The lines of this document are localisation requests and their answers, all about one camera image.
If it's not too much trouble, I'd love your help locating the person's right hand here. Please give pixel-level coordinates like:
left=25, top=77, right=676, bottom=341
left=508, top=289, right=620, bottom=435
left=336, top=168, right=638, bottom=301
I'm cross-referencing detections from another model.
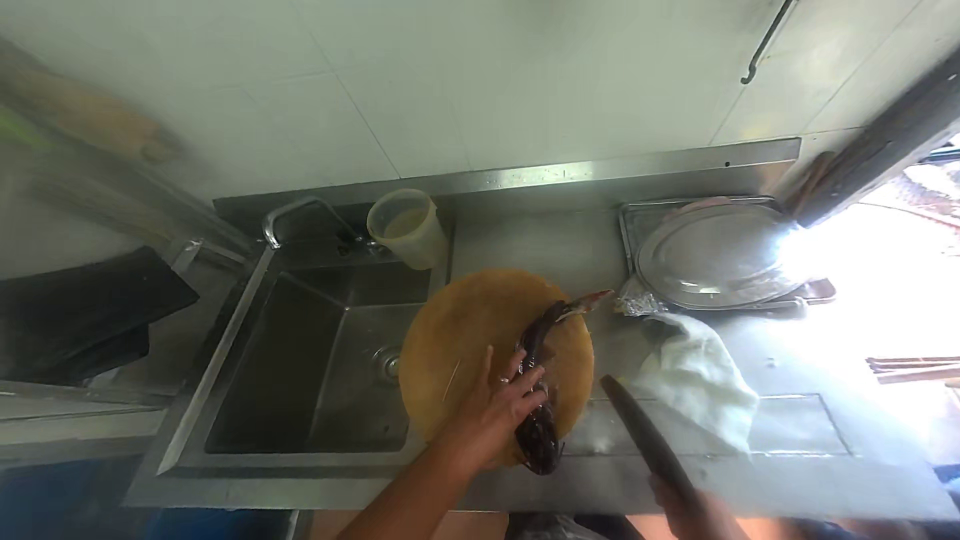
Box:
left=648, top=473, right=751, bottom=540

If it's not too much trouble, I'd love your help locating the person's left hand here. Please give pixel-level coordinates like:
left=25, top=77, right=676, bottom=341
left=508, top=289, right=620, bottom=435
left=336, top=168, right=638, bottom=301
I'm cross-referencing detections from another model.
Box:
left=436, top=345, right=549, bottom=474

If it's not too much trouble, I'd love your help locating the dark slippery fish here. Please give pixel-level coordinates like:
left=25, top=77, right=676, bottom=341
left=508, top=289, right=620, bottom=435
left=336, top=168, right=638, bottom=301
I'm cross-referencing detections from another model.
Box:
left=515, top=289, right=615, bottom=477

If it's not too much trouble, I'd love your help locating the large dark knife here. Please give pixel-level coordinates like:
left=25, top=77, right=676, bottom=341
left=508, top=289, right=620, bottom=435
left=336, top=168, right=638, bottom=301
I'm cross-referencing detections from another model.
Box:
left=600, top=375, right=708, bottom=519

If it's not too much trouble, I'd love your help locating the round wooden chopping board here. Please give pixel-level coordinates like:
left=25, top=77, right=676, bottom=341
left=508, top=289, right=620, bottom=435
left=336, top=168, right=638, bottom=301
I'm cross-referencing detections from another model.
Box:
left=398, top=268, right=595, bottom=471

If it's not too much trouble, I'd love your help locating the person's body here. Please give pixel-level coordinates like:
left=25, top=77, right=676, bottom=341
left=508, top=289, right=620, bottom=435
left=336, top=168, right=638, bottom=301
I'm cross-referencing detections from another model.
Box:
left=504, top=512, right=648, bottom=540

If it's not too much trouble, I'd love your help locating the white cloth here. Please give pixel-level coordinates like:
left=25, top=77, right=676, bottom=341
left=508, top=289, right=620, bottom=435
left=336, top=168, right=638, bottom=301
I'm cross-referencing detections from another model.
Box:
left=628, top=312, right=760, bottom=456

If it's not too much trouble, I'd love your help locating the crumpled clear plastic bag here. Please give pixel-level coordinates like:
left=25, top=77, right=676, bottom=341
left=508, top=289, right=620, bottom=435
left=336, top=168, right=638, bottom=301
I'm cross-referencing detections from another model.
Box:
left=615, top=276, right=669, bottom=318

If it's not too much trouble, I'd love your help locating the stainless steel sink counter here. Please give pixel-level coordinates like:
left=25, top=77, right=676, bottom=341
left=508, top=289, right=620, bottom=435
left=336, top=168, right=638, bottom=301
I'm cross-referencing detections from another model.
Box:
left=123, top=137, right=960, bottom=522

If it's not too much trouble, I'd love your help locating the translucent plastic container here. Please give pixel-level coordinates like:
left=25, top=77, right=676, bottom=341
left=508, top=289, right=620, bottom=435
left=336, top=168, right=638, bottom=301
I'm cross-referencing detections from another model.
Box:
left=366, top=188, right=450, bottom=272

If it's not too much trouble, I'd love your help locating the rectangular metal tray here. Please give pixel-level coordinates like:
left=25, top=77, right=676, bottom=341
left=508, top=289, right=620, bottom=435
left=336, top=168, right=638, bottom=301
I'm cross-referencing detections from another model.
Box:
left=618, top=195, right=781, bottom=282

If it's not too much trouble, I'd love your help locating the oval metal platter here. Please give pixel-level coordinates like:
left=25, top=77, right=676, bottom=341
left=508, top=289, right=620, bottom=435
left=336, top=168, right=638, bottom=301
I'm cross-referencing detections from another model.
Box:
left=636, top=201, right=810, bottom=312

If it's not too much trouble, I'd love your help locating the curved chrome faucet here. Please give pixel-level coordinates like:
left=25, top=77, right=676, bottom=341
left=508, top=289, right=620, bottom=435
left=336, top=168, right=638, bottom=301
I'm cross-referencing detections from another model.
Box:
left=262, top=196, right=382, bottom=252

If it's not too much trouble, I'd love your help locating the black metal hook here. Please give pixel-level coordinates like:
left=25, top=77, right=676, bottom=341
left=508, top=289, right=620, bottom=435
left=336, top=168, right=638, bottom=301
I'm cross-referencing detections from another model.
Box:
left=741, top=0, right=796, bottom=85

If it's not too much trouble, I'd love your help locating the black plastic sheet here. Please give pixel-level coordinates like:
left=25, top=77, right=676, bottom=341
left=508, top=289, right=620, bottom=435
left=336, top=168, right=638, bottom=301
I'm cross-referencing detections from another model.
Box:
left=0, top=246, right=201, bottom=385

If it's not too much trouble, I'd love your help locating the metal handled utensil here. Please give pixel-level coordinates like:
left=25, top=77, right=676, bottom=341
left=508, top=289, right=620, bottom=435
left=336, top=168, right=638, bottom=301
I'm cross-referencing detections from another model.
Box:
left=720, top=278, right=837, bottom=321

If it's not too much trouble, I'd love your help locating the dark window frame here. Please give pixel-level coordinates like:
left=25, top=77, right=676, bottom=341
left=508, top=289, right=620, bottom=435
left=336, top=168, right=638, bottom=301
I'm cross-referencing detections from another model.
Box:
left=793, top=48, right=960, bottom=229

